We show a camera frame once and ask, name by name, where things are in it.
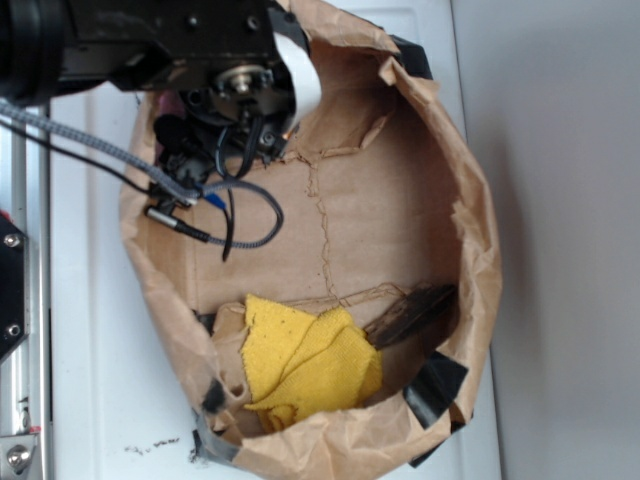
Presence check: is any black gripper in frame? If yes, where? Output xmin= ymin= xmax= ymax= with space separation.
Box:
xmin=62 ymin=1 xmax=321 ymax=185

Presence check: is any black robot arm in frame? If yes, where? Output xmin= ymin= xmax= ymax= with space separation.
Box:
xmin=1 ymin=1 xmax=321 ymax=199

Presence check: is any brown paper bag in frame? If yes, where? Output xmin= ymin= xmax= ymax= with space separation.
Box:
xmin=120 ymin=1 xmax=502 ymax=479

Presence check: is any yellow cloth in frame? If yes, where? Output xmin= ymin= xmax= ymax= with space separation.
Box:
xmin=241 ymin=295 xmax=383 ymax=433

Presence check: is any black mounting plate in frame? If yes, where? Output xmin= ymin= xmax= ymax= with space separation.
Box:
xmin=0 ymin=214 xmax=27 ymax=362

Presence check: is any dark wooden block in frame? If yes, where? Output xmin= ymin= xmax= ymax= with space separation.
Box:
xmin=365 ymin=282 xmax=458 ymax=350

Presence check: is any black tape strip left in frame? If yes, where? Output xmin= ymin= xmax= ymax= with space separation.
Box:
xmin=192 ymin=409 xmax=240 ymax=466

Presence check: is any grey braided cable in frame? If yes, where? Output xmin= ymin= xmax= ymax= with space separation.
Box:
xmin=0 ymin=99 xmax=285 ymax=250

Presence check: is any aluminium rail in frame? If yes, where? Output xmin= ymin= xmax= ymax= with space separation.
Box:
xmin=1 ymin=118 xmax=54 ymax=479

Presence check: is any black cable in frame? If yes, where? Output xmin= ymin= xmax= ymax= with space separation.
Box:
xmin=0 ymin=117 xmax=154 ymax=196

